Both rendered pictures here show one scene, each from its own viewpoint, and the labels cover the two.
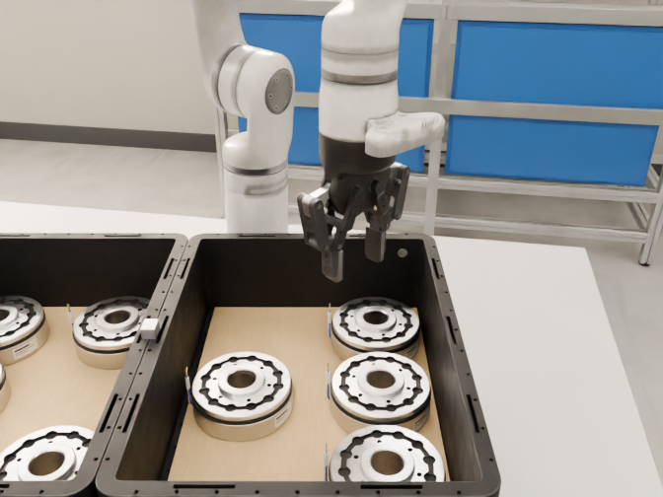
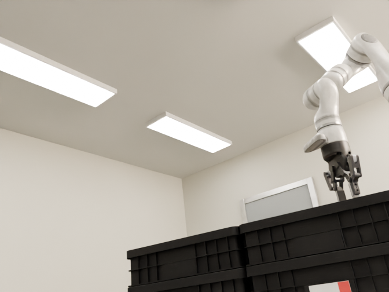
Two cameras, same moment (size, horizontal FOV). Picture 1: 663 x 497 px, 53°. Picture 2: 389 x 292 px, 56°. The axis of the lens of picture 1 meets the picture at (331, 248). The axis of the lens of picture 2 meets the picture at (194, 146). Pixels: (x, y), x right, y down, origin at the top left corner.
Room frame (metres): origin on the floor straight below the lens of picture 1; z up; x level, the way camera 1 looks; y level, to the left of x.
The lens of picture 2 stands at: (0.73, -1.04, 0.72)
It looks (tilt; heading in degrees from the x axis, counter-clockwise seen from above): 25 degrees up; 119
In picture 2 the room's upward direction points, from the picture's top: 7 degrees counter-clockwise
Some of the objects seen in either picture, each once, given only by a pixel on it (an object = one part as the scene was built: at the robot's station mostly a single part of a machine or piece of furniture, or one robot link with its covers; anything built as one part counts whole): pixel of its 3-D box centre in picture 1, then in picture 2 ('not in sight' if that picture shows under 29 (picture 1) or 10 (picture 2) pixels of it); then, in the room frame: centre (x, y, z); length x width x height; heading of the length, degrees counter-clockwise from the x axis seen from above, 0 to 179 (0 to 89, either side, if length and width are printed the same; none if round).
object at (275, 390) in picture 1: (242, 384); not in sight; (0.53, 0.09, 0.86); 0.10 x 0.10 x 0.01
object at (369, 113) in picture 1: (373, 101); (325, 136); (0.60, -0.04, 1.13); 0.11 x 0.09 x 0.06; 43
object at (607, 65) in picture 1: (553, 106); not in sight; (2.28, -0.78, 0.60); 0.72 x 0.03 x 0.56; 80
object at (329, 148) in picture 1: (356, 168); (338, 159); (0.61, -0.03, 1.06); 0.08 x 0.08 x 0.09
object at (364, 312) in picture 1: (375, 319); not in sight; (0.64, -0.05, 0.86); 0.05 x 0.05 x 0.01
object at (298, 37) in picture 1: (330, 95); not in sight; (2.42, 0.01, 0.60); 0.72 x 0.03 x 0.56; 80
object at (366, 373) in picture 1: (381, 381); not in sight; (0.53, -0.05, 0.86); 0.05 x 0.05 x 0.01
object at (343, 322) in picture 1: (375, 321); not in sight; (0.64, -0.05, 0.86); 0.10 x 0.10 x 0.01
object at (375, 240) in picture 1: (374, 244); (354, 190); (0.63, -0.05, 0.97); 0.02 x 0.01 x 0.04; 43
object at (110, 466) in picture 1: (307, 339); (325, 221); (0.53, 0.02, 0.92); 0.40 x 0.30 x 0.02; 0
